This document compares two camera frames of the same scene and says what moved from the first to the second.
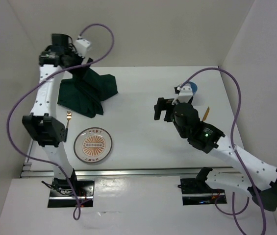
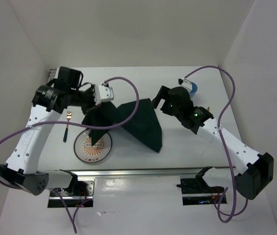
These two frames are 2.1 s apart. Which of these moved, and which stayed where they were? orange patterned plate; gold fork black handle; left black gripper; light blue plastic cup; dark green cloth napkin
Moved: left black gripper; dark green cloth napkin
Stayed: light blue plastic cup; orange patterned plate; gold fork black handle
